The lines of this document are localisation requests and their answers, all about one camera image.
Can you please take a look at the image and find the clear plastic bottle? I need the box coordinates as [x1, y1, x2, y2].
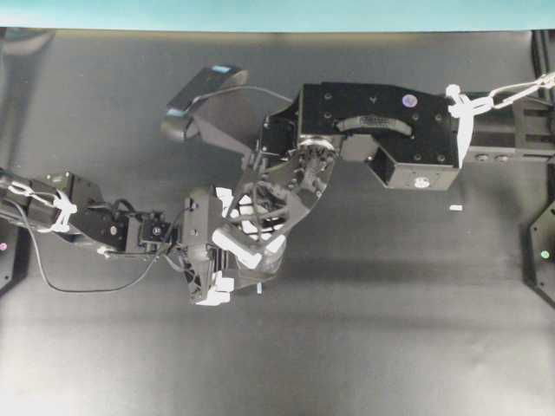
[234, 251, 285, 290]

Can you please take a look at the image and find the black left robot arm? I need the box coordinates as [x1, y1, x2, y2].
[1, 169, 236, 307]

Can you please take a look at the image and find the right white zip tie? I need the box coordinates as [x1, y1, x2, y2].
[445, 84, 483, 169]

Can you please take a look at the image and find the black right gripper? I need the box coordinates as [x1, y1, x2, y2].
[212, 149, 336, 269]

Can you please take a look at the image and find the black camera cable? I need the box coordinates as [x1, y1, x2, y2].
[181, 84, 297, 114]

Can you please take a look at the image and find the left white zip tie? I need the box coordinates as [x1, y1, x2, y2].
[37, 190, 78, 233]

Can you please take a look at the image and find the right silver chain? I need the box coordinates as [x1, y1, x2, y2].
[472, 72, 555, 114]

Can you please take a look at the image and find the white zip tie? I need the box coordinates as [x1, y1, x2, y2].
[445, 84, 483, 169]
[37, 190, 78, 233]

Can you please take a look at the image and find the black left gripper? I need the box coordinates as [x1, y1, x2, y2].
[179, 185, 235, 306]

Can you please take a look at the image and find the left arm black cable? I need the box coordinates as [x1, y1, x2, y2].
[16, 203, 183, 294]

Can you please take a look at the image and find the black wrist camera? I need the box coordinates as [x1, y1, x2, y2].
[160, 65, 255, 153]

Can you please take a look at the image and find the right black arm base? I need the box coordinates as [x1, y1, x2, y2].
[522, 155, 555, 311]

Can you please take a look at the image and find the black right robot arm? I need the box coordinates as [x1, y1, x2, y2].
[212, 82, 554, 270]

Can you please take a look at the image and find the silver chain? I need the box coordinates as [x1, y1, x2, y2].
[472, 72, 555, 114]
[5, 181, 60, 207]

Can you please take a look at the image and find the left silver chain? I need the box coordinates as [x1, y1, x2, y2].
[5, 181, 60, 207]

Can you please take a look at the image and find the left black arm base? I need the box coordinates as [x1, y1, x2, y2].
[1, 219, 30, 296]

